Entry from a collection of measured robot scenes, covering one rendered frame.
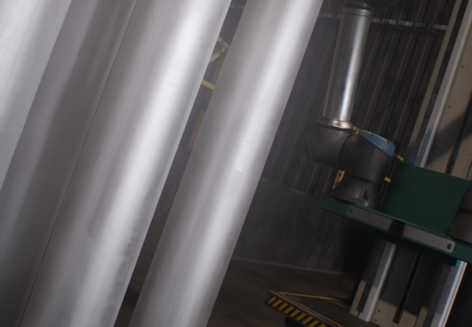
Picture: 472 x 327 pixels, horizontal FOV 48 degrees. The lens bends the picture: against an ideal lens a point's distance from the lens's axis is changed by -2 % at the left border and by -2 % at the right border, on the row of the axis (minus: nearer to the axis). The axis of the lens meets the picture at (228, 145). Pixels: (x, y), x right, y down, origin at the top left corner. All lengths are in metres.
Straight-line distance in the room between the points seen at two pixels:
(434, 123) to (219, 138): 1.19
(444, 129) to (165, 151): 1.42
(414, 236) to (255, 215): 2.81
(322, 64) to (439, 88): 6.22
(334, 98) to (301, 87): 6.31
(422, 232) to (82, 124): 1.15
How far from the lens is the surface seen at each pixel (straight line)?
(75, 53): 1.20
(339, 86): 2.10
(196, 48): 0.99
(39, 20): 0.81
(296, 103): 8.37
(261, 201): 4.58
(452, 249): 1.83
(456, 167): 2.14
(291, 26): 1.20
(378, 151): 2.04
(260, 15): 1.20
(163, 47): 0.97
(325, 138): 2.11
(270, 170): 8.29
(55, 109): 1.19
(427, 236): 1.87
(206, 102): 4.04
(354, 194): 2.01
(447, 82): 2.21
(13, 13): 0.79
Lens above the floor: 0.69
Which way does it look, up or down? 2 degrees up
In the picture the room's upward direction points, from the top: 20 degrees clockwise
